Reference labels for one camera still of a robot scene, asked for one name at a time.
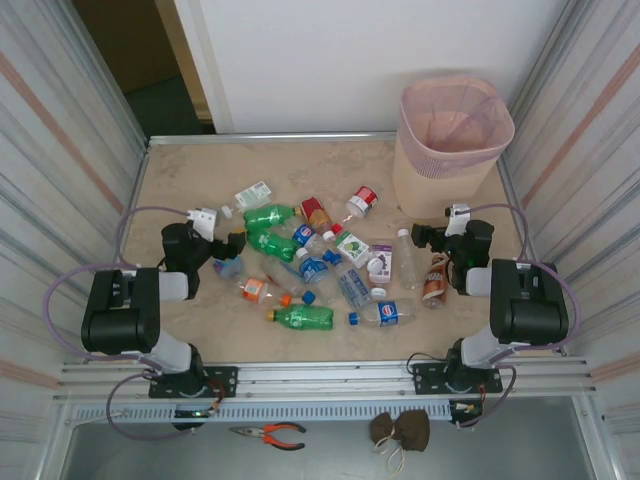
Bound blue label white cap bottle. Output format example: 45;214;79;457
294;247;341;305

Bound green plastic soda bottle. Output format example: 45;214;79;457
242;202;305;226
244;228;299;264
264;303;335;332

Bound pink bin liner bag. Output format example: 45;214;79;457
399;74;516;179

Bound white slotted cable duct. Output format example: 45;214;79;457
69;399;481;424

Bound red white label bottle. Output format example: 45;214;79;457
344;185;380;220

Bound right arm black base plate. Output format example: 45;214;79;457
412;360;504;396

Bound aluminium table edge rail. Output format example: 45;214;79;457
147;130;409;147

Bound red orange label bottle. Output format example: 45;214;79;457
299;196;337;242

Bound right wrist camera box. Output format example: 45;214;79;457
444;202;474;239

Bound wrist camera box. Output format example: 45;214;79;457
444;202;474;239
187;205;220;235

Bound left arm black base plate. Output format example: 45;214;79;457
148;365;239;400

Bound white green label bottle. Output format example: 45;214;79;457
219;180;274;219

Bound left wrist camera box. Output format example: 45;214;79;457
187;205;220;235

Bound purple grape label bottle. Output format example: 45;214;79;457
368;239;396;300

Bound pink waste basket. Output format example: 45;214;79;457
392;74;516;220

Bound clear pale blue label bottle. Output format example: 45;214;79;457
327;252;375;309

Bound blue tinted plastic bottle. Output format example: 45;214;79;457
212;254;245;280

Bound clear unlabelled white cap bottle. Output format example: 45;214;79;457
396;227;424;291

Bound clear bottle blue cap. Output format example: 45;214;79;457
259;257;317;305

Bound orange handled pliers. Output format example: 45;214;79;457
228;422;307;451

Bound Pepsi label plastic bottle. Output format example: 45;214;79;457
287;222;335;262
348;298;421;329

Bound brown label bottle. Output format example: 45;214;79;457
421;252;451;310

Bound large brown cloth pouch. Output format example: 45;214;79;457
387;410;431;474

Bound white door frame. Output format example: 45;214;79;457
153;0;236;135

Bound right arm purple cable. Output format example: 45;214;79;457
457;202;584;429

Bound brown wooden door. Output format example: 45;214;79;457
72;0;182;96

